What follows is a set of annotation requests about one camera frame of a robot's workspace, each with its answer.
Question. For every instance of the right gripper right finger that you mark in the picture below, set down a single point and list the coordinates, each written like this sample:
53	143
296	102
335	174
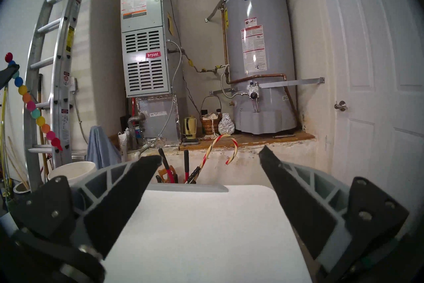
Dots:
298	202

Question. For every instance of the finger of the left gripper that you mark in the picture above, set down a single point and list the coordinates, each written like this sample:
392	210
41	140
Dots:
7	75

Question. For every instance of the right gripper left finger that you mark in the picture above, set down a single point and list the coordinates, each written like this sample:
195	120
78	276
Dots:
116	202

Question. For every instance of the multicolour bead stacking marker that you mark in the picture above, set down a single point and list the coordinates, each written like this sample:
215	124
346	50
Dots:
22	90

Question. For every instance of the white plastic bucket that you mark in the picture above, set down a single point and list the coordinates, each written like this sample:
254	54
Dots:
73	171

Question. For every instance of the blue hanging towel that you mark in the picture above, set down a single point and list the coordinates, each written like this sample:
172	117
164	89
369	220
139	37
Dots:
101	149

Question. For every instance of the aluminium extension ladder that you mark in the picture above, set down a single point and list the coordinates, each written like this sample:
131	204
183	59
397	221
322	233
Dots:
61	103

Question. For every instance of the wooden platform board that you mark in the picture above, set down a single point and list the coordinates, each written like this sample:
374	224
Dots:
265	138

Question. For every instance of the white folding table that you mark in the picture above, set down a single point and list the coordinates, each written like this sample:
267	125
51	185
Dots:
212	236

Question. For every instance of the dark ceramic pot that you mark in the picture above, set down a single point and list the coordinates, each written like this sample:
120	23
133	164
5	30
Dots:
21	188

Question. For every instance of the red white candy cane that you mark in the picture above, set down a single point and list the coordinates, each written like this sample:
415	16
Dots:
208	153

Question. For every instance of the yellow jug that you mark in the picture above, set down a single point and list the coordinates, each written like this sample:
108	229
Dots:
189	128

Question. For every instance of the aluminium foil lump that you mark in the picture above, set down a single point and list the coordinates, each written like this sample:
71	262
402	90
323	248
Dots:
226	125

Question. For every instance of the grey Bryant furnace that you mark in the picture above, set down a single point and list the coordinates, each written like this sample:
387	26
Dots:
145	63

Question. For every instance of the flexible metal conduit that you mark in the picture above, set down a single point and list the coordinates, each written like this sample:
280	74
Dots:
179	70

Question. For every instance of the grey water heater tank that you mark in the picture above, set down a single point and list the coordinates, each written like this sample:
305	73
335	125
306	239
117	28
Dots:
265	47

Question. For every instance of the gas pipe with yellow valve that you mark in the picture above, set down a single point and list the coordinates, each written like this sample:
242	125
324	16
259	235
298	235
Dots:
205	70

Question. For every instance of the white panel door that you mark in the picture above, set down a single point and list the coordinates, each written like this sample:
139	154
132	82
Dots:
381	63

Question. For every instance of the white wall outlet box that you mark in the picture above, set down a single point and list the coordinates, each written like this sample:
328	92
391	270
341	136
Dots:
73	84

